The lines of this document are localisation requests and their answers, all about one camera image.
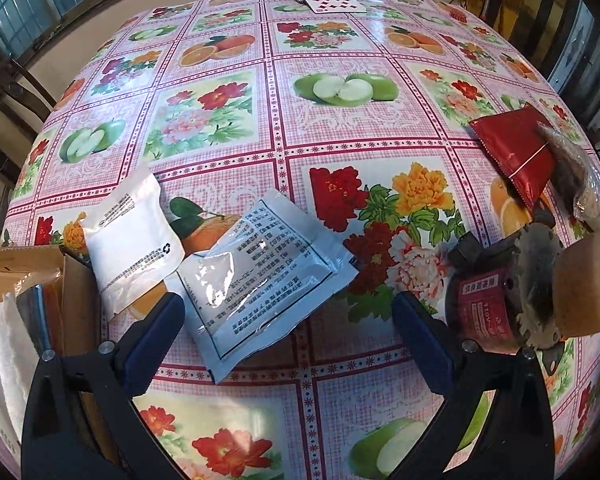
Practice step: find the barred window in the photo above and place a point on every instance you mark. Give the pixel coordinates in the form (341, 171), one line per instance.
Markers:
(20, 5)

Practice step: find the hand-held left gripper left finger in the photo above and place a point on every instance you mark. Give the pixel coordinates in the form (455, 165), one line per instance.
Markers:
(150, 340)

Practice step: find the dark motor with red label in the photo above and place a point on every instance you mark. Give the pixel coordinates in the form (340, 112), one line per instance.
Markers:
(480, 305)

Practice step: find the dark wooden furniture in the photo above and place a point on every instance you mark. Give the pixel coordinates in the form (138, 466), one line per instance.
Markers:
(530, 10)

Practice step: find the round saw blade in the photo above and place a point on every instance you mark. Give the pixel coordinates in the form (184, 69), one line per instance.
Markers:
(535, 260)

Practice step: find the dark wooden chair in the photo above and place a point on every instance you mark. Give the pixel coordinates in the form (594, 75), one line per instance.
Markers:
(25, 80)

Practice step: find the small white pouch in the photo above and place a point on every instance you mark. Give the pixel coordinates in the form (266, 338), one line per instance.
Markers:
(130, 240)

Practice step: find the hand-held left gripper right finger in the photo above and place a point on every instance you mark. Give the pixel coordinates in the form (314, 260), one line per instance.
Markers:
(422, 345)

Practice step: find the playing card with red diamonds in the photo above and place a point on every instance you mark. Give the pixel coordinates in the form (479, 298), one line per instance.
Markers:
(335, 4)

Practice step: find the fruit and flower print tablecloth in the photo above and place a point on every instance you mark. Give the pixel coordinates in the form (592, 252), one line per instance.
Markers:
(330, 160)

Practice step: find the clear bag of brown fibre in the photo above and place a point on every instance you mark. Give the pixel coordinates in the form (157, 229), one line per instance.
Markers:
(575, 170)

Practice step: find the glossy white printed pouch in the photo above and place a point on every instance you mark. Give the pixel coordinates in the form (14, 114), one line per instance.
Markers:
(260, 270)

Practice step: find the white foam sheet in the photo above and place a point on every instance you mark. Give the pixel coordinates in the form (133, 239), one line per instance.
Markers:
(15, 360)

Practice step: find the red foil packet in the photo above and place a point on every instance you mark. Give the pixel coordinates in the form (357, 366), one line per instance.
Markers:
(515, 145)

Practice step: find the brown cardboard box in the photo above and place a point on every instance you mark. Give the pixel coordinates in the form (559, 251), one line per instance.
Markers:
(80, 300)

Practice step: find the beige grinding wheel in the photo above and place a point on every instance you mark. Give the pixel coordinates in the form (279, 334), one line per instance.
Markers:
(580, 290)

